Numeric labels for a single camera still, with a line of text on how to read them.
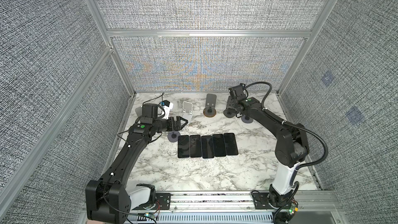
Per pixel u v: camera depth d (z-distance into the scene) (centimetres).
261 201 73
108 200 38
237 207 73
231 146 91
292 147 48
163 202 73
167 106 71
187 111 103
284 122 52
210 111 107
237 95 71
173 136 96
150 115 61
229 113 107
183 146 93
